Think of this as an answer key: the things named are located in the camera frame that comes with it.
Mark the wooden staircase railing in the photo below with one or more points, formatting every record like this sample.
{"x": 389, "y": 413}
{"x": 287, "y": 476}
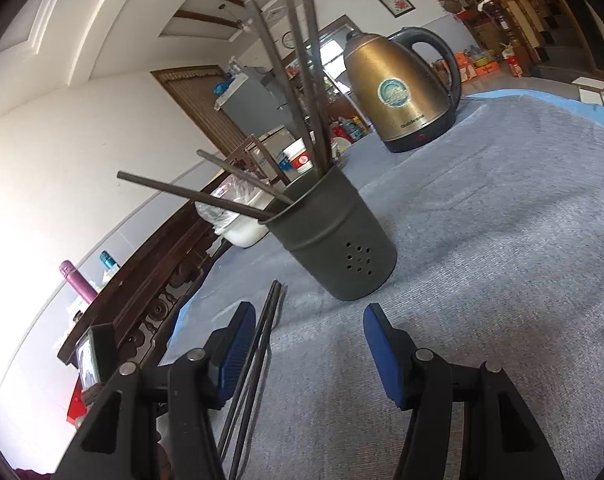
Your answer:
{"x": 537, "y": 5}

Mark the dark metal chopstick holder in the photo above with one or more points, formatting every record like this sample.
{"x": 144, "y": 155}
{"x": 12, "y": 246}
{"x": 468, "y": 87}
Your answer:
{"x": 327, "y": 240}

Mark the carved wooden sideboard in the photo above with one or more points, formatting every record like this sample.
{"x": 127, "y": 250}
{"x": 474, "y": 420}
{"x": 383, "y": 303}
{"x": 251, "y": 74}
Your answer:
{"x": 152, "y": 290}

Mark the grey refrigerator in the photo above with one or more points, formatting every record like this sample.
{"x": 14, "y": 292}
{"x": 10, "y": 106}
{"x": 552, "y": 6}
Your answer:
{"x": 254, "y": 100}

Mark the round wall clock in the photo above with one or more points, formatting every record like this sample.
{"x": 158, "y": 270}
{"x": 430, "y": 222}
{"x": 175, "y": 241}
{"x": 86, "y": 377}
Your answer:
{"x": 287, "y": 39}

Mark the pile of dark chopsticks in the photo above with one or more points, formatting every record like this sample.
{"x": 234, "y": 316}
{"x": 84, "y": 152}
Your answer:
{"x": 272, "y": 305}

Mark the clear plastic bag with tins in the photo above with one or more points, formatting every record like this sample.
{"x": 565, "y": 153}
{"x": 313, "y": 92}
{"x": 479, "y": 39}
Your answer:
{"x": 227, "y": 200}

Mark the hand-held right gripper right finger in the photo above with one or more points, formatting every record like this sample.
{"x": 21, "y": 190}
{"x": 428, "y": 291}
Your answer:
{"x": 382, "y": 355}

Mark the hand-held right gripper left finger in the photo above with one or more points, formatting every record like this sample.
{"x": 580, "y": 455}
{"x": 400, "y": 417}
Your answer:
{"x": 237, "y": 355}

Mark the wooden armchair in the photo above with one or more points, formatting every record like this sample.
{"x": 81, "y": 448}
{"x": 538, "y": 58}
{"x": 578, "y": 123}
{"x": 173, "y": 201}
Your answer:
{"x": 254, "y": 152}

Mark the grey tablecloth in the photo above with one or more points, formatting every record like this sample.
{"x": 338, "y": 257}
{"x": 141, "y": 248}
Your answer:
{"x": 482, "y": 260}

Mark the purple thermos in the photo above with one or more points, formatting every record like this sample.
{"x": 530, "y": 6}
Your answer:
{"x": 79, "y": 284}

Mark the red paper bag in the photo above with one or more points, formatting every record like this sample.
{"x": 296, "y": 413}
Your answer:
{"x": 79, "y": 405}

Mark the bottles on the floor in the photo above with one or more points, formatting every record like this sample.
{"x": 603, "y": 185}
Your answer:
{"x": 352, "y": 127}

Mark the white basin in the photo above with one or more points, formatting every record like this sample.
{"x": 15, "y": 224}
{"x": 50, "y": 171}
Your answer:
{"x": 244, "y": 232}

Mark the small white stool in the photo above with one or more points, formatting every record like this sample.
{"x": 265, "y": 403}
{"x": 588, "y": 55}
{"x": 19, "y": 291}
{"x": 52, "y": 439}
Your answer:
{"x": 592, "y": 89}

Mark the blue plastic bag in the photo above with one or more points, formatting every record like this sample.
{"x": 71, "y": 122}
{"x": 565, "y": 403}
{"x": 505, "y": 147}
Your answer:
{"x": 222, "y": 88}

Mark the orange cardboard box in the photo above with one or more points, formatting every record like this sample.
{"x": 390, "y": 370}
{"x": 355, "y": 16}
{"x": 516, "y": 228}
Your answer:
{"x": 469, "y": 65}

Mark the white chest freezer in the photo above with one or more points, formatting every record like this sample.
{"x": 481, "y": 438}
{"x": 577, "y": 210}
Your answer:
{"x": 274, "y": 139}

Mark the light blue table cover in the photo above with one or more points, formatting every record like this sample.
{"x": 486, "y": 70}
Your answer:
{"x": 194, "y": 305}

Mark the brown wooden door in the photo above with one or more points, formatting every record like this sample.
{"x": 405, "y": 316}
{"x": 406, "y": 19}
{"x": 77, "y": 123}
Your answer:
{"x": 197, "y": 105}

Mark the gold electric kettle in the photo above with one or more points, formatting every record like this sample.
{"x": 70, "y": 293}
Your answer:
{"x": 397, "y": 90}

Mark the teal thermos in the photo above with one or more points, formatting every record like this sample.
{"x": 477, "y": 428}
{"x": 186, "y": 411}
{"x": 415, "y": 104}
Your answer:
{"x": 109, "y": 260}

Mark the dark metal chopstick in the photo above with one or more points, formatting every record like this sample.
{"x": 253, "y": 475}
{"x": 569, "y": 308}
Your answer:
{"x": 242, "y": 175}
{"x": 316, "y": 60}
{"x": 280, "y": 76}
{"x": 301, "y": 60}
{"x": 192, "y": 194}

